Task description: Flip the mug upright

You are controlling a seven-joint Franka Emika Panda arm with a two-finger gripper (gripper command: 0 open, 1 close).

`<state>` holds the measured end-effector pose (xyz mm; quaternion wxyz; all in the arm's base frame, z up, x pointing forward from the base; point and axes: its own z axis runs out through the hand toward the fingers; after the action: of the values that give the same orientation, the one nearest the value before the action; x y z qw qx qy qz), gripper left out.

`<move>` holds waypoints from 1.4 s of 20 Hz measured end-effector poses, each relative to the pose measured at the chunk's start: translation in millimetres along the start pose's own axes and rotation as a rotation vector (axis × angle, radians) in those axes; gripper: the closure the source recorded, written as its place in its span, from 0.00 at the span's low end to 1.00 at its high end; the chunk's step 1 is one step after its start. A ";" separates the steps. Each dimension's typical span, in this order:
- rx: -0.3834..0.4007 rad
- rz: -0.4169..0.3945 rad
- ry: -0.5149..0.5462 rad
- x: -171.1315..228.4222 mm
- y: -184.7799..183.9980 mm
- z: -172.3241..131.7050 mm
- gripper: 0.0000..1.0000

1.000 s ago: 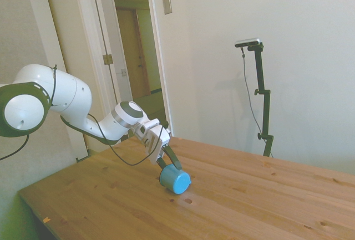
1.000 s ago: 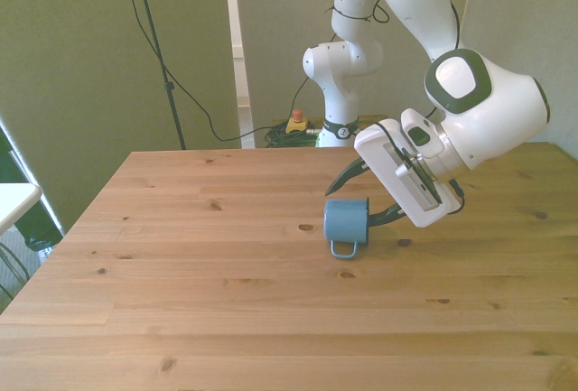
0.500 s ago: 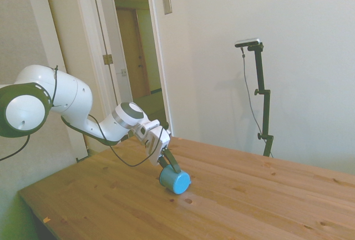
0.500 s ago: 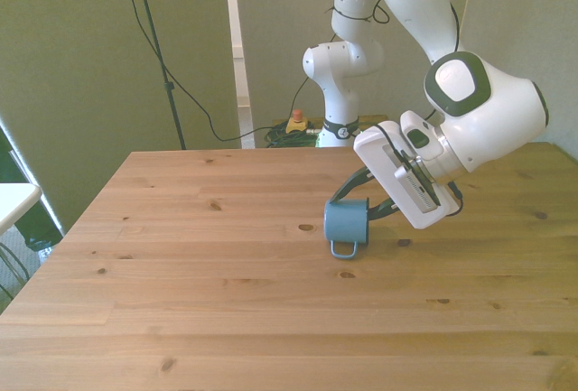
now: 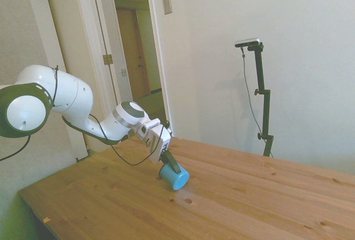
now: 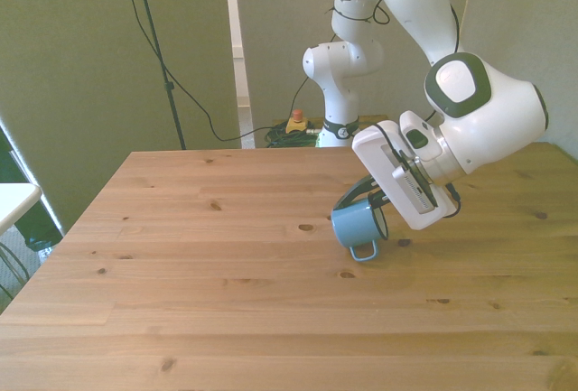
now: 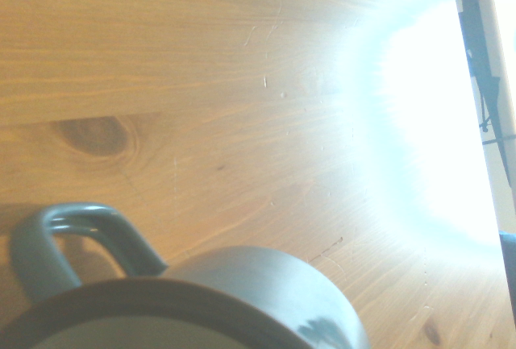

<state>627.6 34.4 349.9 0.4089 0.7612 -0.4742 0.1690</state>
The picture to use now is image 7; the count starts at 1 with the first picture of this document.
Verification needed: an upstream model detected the black camera stand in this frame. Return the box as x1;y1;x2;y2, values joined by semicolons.
450;0;516;189

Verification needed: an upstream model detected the blue enamel mug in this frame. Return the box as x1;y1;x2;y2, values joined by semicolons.
0;202;372;349

